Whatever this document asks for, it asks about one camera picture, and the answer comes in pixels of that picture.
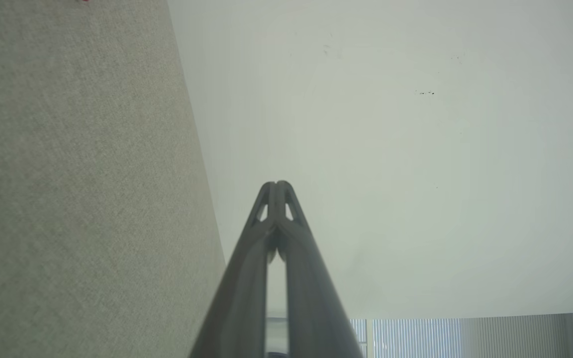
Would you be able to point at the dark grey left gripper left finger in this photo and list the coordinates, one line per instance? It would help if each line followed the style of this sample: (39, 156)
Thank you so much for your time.
(239, 298)

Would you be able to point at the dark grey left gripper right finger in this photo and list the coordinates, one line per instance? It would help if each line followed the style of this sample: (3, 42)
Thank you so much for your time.
(316, 298)

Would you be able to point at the white vertical window blind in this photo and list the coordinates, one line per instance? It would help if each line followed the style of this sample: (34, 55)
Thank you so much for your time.
(416, 338)

